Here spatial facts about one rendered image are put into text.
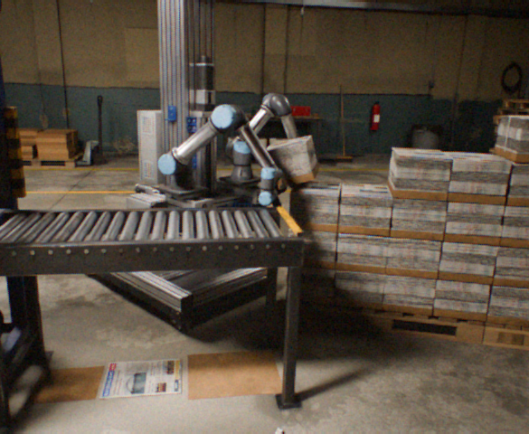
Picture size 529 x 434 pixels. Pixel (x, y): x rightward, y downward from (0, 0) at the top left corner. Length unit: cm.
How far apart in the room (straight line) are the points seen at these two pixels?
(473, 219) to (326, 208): 79
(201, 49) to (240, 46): 623
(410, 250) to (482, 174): 56
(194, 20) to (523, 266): 232
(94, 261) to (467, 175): 192
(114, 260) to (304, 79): 783
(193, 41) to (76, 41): 648
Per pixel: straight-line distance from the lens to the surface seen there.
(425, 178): 269
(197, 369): 254
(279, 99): 315
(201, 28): 301
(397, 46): 1005
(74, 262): 196
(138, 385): 245
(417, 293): 289
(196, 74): 297
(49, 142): 841
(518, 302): 302
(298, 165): 272
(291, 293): 202
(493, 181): 277
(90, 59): 929
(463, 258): 285
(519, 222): 286
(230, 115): 241
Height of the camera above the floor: 141
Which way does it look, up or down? 16 degrees down
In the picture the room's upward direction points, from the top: 2 degrees clockwise
